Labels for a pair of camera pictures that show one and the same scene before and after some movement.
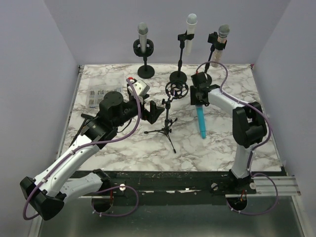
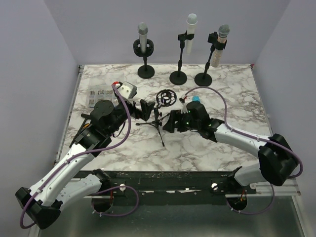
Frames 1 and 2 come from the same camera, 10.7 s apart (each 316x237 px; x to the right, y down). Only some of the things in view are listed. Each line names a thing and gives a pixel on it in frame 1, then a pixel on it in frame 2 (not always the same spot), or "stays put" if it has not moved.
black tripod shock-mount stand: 174,90 -> 164,98
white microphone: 191,20 stays put
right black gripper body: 194,99 -> 184,123
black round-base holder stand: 217,45 stays put
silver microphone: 142,28 stays put
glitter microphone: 223,30 stays put
